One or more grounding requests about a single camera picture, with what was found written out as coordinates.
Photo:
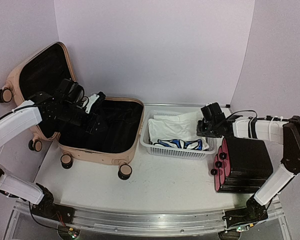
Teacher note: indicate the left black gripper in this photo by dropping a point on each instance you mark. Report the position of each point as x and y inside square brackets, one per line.
[94, 122]

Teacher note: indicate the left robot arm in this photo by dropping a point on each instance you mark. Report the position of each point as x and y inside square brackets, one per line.
[68, 105]

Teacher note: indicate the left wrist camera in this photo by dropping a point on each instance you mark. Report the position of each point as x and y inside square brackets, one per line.
[92, 102]

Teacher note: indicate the pink hard-shell suitcase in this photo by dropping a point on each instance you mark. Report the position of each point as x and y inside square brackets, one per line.
[44, 71]

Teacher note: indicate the white plastic mesh basket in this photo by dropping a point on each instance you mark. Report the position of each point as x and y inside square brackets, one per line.
[172, 152]

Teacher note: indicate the white printed t-shirt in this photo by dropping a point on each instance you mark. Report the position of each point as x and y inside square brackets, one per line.
[177, 131]

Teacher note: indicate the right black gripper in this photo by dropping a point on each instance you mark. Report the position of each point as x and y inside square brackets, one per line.
[200, 132]

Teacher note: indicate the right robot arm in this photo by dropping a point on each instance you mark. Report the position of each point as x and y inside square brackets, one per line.
[283, 131]

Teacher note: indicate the black pink tiered rack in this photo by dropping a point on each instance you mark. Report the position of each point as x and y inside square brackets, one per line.
[241, 166]

